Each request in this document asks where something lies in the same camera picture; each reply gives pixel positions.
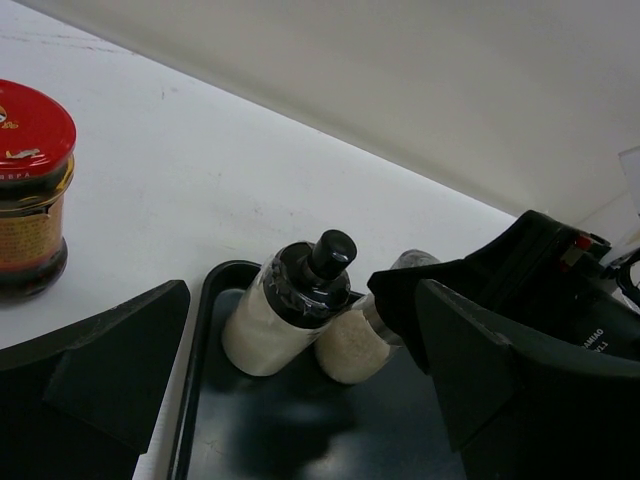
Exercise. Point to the black-cap white powder bottle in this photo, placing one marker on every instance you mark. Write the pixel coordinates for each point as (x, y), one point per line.
(289, 304)

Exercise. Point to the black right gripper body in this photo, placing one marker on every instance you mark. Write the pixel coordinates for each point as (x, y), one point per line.
(546, 275)

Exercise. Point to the clear-lid spice grinder bottle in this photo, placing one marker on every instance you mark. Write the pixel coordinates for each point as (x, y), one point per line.
(357, 344)

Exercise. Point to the red-lid dark sauce jar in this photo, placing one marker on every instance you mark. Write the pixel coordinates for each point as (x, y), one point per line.
(38, 138)

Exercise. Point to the black plastic tray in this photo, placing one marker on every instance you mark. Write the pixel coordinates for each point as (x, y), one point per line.
(298, 423)

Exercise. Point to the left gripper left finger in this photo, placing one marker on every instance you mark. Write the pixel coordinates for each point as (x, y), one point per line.
(81, 402)

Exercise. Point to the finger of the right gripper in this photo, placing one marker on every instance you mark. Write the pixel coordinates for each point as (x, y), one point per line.
(394, 291)

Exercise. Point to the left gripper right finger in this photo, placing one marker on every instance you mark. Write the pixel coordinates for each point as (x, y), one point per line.
(519, 404)

